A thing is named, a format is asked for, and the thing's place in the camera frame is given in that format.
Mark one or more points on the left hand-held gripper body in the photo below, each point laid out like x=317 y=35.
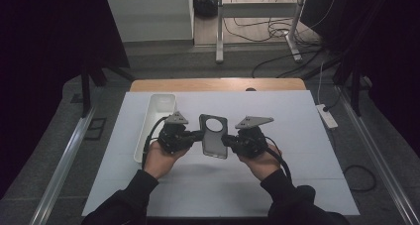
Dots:
x=175 y=135

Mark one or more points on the wooden table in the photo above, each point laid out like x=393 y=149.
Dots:
x=204 y=85

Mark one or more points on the aluminium rail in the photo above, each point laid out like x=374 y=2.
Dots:
x=66 y=162
x=376 y=159

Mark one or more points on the white power strip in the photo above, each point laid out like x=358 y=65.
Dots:
x=327 y=116

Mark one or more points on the black curtain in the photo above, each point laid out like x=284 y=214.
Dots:
x=49 y=53
x=389 y=53

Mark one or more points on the black floor frame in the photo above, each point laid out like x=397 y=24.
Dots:
x=95 y=128

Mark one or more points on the white metal desk frame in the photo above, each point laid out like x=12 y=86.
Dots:
x=219 y=36

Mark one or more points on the person's left hand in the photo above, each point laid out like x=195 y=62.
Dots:
x=158 y=159

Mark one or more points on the black stand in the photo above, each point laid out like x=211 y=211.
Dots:
x=356 y=89
x=86 y=89

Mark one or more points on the grey phone case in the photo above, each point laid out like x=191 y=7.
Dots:
x=213 y=144

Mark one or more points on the dark object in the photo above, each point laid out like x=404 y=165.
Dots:
x=205 y=3

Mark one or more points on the white cabinet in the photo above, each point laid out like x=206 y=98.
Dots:
x=148 y=17

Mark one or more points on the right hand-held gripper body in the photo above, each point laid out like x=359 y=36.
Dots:
x=251 y=142

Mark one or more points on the white plastic storage box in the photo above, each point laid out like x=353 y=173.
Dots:
x=158 y=102

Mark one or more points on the white board mat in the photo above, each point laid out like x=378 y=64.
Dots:
x=297 y=145

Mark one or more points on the person's right hand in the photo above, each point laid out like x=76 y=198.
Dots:
x=264 y=165

